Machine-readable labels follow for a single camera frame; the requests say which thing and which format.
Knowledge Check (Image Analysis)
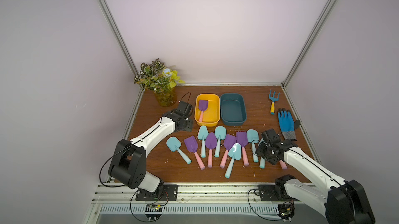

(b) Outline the dark teal storage box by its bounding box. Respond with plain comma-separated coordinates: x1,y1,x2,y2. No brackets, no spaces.
220,93,247,126

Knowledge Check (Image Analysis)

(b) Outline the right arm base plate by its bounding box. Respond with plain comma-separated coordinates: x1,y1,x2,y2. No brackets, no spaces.
255,184,298,202

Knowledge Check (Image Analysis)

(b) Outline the yellow plastic storage box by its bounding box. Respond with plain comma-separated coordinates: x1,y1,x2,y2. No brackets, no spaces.
194,94,221,127

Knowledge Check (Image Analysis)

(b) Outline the blue yellow garden rake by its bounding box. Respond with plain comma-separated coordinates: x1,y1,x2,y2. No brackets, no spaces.
269,90,280,115

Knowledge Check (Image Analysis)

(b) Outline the potted green plant vase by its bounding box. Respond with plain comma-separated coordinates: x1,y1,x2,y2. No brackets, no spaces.
134,58,185,107

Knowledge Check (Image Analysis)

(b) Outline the teal shovel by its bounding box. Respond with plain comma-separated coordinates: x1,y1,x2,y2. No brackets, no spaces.
197,125,208,158
247,129,259,163
224,143,242,179
215,126,227,158
166,137,192,164

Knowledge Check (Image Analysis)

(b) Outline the left circuit board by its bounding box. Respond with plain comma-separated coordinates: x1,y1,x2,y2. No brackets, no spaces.
144,204,164,222

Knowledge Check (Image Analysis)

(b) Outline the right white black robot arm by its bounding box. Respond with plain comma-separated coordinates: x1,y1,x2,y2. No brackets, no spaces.
255,129,376,224

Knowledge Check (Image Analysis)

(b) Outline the purple shovel pink handle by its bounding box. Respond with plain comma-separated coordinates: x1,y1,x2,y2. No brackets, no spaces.
205,132,217,168
184,136,205,170
236,132,249,166
220,134,237,169
279,160,288,170
198,100,208,122

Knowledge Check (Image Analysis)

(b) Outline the aluminium front rail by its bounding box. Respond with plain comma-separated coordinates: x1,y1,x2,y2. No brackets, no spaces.
90,182,278,204

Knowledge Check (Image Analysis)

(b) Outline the blue grey garden glove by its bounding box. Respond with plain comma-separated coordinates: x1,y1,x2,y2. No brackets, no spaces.
277,108,301,141

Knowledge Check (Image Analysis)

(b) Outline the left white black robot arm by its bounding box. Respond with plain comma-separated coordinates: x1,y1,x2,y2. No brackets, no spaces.
108,101,193,198

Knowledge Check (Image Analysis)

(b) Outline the right circuit board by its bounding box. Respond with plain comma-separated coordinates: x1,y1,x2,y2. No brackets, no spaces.
277,202,295,222

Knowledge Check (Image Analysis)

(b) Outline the circuit board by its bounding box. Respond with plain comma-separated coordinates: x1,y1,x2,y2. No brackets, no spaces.
144,204,164,222
277,202,295,222

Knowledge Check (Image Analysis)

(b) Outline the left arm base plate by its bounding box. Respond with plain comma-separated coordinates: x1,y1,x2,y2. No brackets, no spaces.
135,184,178,202

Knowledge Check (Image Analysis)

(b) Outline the teal shovel eleventh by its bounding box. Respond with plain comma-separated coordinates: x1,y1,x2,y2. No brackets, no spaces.
259,158,266,169

